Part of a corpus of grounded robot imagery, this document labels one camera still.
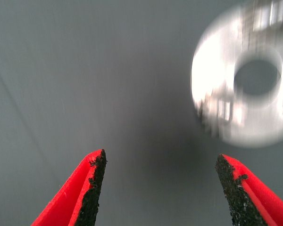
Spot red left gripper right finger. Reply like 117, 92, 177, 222
215, 153, 283, 226

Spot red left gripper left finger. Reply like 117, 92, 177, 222
30, 148, 108, 226

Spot round metal carrier plate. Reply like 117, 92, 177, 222
190, 0, 283, 149

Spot dark grey table cloth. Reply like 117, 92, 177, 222
0, 0, 283, 226

